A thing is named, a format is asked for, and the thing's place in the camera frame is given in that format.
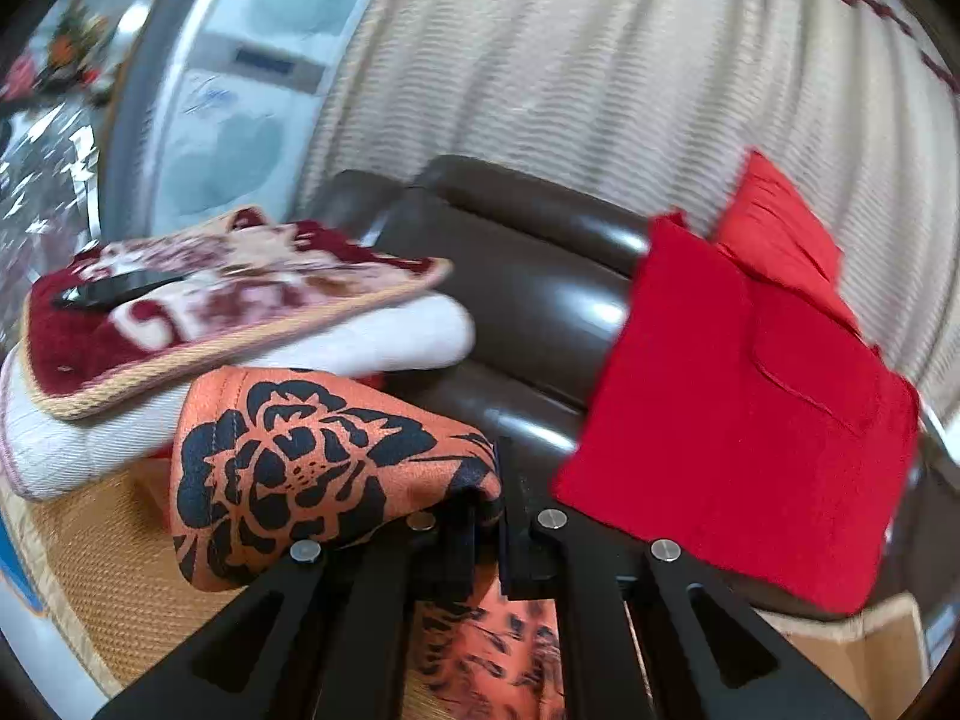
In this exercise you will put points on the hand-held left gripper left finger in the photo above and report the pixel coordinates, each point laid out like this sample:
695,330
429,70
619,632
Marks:
450,562

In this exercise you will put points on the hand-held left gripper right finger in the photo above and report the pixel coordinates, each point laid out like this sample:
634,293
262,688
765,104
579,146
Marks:
519,540

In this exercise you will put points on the orange black floral garment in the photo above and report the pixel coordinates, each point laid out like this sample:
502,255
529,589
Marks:
300,457

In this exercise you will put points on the red cloth with pocket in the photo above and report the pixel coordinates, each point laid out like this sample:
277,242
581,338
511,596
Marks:
735,427

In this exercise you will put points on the brown leather sofa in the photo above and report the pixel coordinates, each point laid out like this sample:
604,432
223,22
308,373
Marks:
525,292

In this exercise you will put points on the red beige floral blanket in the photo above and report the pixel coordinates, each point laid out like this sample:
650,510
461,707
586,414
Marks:
225,315

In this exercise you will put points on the woven straw seat mat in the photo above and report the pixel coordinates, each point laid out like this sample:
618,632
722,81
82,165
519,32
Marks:
112,577

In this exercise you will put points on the cardboard box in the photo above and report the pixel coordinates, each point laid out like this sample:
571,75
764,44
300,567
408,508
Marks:
855,652

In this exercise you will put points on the folded white blanket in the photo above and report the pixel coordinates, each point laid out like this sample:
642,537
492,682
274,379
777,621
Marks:
90,427

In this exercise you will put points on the black remote control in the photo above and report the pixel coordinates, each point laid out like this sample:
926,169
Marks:
112,287

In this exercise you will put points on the beige striped curtain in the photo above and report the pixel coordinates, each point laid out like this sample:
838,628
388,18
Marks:
600,67

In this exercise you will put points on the glass door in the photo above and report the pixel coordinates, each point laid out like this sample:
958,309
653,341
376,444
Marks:
232,90

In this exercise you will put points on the potted plant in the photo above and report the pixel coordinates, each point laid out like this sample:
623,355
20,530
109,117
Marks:
75,45

